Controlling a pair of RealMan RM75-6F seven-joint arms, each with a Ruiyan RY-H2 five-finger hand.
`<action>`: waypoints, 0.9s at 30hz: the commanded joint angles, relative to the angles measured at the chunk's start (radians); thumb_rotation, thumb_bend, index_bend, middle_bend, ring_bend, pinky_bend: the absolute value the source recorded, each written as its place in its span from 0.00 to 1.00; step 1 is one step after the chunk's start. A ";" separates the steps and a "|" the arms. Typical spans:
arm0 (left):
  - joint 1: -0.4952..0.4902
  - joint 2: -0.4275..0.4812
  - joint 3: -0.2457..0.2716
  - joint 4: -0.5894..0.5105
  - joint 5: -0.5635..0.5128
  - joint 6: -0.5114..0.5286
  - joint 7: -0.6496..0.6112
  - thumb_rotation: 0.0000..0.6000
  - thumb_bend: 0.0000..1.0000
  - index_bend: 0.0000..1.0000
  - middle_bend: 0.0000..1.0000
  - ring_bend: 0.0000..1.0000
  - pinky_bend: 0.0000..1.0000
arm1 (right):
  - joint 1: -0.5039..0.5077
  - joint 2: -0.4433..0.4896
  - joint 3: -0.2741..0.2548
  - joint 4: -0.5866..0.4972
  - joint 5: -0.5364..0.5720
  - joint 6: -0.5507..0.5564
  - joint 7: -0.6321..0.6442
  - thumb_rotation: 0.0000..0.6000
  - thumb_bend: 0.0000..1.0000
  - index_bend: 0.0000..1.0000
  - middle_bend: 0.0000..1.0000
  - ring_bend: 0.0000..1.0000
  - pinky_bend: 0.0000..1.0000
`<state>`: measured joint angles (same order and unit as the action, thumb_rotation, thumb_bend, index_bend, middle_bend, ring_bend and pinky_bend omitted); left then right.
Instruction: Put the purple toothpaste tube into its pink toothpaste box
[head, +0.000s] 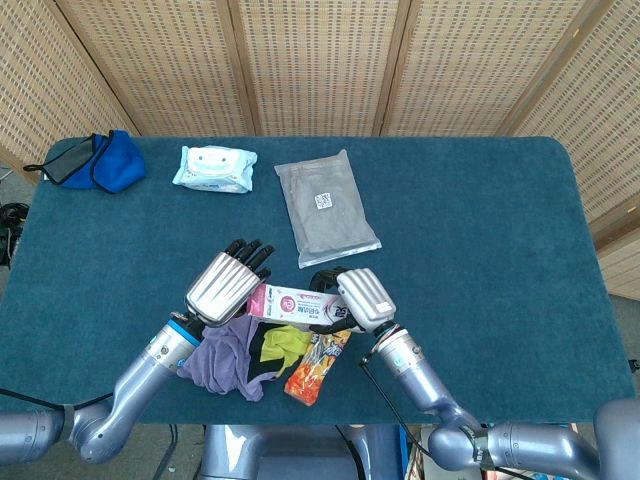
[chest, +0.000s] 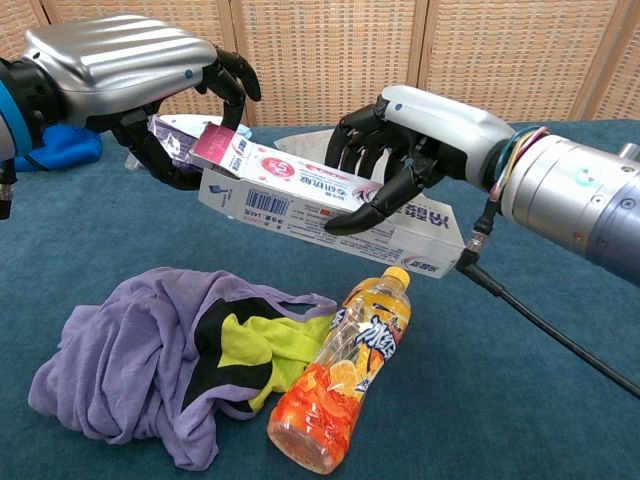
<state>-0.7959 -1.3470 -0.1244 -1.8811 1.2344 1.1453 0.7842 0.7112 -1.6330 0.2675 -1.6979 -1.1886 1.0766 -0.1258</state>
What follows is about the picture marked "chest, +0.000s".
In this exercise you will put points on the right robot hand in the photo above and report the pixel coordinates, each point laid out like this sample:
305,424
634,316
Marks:
450,135

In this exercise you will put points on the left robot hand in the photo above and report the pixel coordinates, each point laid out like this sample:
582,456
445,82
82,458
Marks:
115,65

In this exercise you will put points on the pink white toothpaste box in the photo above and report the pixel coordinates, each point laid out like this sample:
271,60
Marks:
290,200

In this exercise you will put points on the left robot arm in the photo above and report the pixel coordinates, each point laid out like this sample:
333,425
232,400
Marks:
15,115

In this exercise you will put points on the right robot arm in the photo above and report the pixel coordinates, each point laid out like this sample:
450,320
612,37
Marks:
575,200

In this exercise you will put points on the light blue wet wipes pack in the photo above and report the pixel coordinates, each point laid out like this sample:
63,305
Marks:
187,119

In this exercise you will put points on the blue cloth with grey mesh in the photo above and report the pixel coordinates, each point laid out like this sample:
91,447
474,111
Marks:
65,145

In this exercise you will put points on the wooden bamboo folding screen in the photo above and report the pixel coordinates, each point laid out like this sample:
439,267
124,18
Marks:
325,60

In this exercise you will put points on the grey clothing in clear bag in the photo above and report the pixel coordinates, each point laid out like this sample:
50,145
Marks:
300,142

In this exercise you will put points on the orange drink bottle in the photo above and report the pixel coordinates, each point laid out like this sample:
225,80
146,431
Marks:
340,380

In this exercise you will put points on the teal table mat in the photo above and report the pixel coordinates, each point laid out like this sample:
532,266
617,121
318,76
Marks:
500,400

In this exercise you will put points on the yellow-green garment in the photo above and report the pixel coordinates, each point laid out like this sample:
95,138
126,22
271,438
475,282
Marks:
280,345

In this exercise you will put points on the lavender purple garment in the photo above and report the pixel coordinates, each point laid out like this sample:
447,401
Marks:
125,350

